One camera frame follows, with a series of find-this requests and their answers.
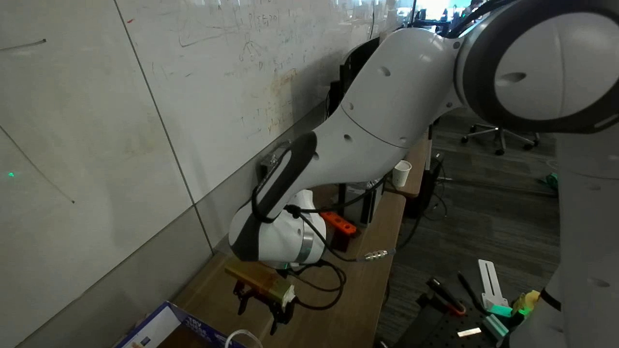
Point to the office chair base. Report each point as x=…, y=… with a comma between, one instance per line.
x=499, y=137

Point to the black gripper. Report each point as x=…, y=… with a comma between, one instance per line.
x=263, y=299

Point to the orange plastic block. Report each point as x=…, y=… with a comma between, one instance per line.
x=341, y=224

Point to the flat black block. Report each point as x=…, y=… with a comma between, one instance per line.
x=339, y=243

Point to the yellow plastic item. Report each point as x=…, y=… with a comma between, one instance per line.
x=524, y=301

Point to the black clamp with orange trigger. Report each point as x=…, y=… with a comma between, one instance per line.
x=445, y=295

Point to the teal plastic item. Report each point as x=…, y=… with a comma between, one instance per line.
x=499, y=311

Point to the blue printed cardboard box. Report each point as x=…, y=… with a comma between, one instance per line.
x=155, y=332

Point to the small silver item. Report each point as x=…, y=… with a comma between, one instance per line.
x=468, y=332

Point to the white paper cup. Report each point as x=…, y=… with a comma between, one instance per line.
x=402, y=173

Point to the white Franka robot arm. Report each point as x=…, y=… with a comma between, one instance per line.
x=387, y=104

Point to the thin black stick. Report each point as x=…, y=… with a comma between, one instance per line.
x=466, y=291

